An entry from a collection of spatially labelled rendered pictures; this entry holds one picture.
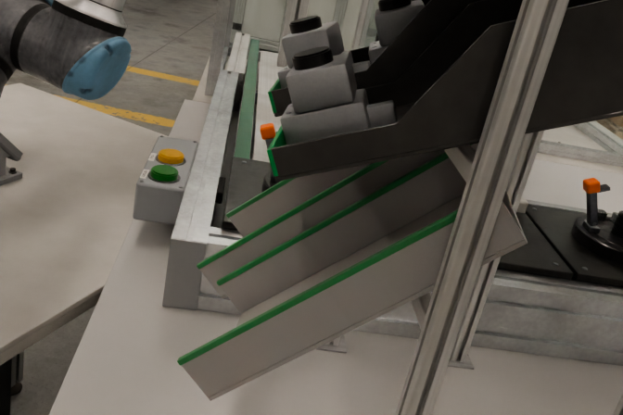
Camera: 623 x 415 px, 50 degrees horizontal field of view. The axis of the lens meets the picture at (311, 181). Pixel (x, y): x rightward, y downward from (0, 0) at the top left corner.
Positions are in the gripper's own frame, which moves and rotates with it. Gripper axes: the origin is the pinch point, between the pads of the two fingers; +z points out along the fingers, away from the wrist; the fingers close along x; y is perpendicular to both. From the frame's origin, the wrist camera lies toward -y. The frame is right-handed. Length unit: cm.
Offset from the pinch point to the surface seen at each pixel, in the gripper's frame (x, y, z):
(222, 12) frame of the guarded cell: -105, 29, -8
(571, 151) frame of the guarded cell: -122, 5, 91
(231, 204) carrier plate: -19.2, 29.0, 18.0
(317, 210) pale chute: 6.8, 11.3, 23.4
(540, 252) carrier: -27, 10, 59
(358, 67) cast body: 2.5, -1.0, 18.5
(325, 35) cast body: 3.8, -1.7, 14.4
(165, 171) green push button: -24.5, 33.6, 7.7
